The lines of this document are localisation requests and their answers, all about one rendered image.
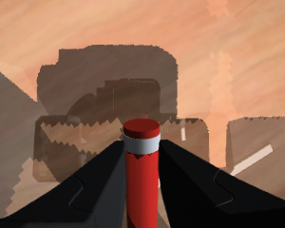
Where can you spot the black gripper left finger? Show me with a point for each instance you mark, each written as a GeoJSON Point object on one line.
{"type": "Point", "coordinates": [93, 197]}

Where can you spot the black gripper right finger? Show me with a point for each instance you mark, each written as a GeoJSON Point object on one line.
{"type": "Point", "coordinates": [197, 194]}

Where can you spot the red peg with white band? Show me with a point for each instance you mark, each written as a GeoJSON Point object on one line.
{"type": "Point", "coordinates": [141, 136]}

